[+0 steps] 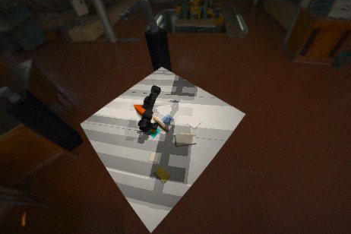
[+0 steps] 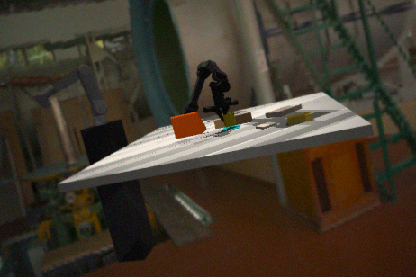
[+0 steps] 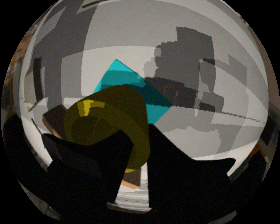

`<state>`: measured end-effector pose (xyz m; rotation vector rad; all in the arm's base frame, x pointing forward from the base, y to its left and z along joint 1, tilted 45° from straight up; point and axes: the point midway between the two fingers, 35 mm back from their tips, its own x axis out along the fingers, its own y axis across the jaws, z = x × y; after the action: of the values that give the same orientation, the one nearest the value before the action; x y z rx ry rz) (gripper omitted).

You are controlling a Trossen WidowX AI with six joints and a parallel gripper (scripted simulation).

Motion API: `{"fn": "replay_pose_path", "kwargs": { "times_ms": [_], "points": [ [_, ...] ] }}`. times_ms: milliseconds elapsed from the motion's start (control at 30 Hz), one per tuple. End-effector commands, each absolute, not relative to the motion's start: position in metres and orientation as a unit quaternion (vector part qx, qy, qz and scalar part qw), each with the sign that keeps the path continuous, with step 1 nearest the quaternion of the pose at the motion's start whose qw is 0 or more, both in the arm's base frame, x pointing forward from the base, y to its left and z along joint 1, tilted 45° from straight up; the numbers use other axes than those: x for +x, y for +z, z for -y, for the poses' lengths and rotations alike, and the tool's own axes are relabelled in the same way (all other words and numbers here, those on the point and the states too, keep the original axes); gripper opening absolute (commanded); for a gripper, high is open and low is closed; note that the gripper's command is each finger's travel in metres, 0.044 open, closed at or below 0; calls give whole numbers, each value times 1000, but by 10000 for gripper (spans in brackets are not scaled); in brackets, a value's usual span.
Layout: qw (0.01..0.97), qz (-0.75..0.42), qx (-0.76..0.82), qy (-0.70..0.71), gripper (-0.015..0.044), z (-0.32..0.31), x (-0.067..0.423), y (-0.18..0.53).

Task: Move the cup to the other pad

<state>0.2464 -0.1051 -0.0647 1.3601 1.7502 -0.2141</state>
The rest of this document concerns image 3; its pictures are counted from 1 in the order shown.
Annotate brown wooden bar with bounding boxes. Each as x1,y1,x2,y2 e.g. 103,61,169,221
42,104,141,189

